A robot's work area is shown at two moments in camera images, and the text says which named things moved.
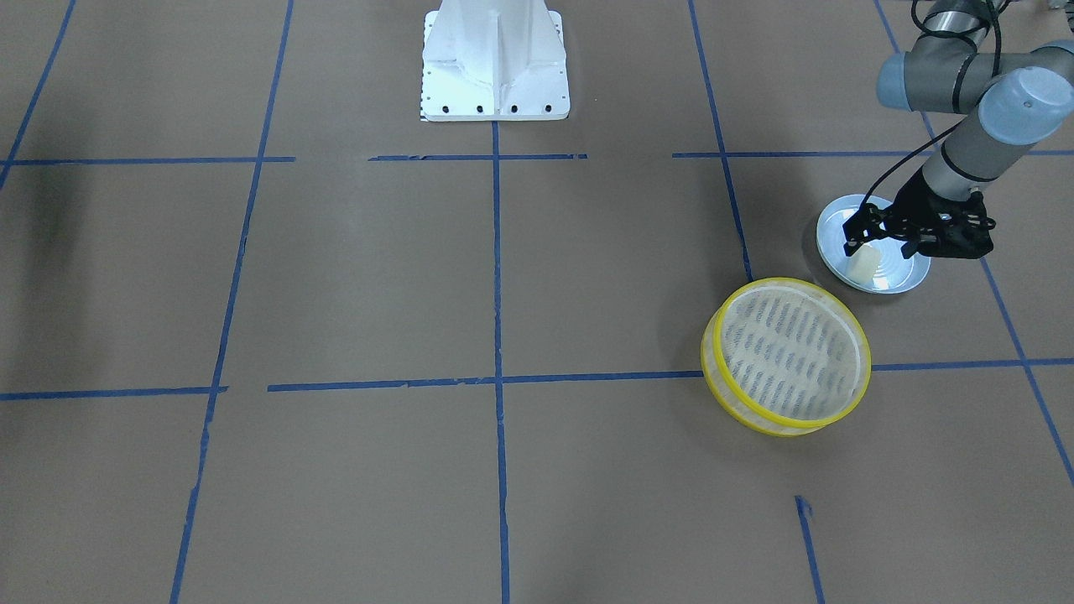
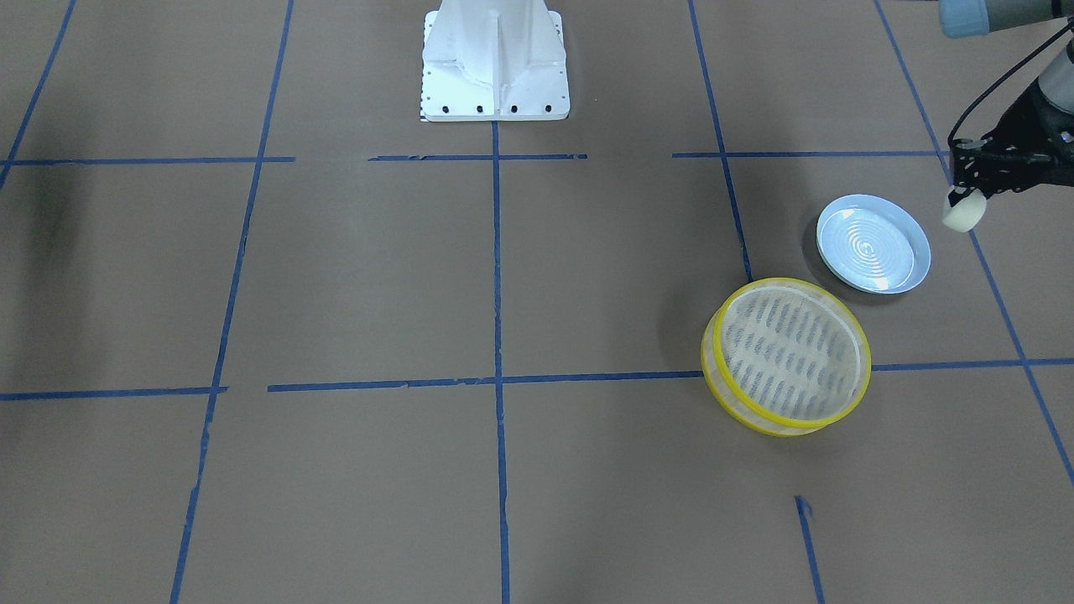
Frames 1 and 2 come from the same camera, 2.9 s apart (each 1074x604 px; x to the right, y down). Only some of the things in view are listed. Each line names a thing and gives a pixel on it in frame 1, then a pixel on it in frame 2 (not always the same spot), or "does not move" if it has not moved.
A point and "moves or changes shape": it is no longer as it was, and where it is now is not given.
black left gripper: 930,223 -> 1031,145
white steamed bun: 861,266 moves or changes shape
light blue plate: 899,273 does not move
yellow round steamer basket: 784,356 does not move
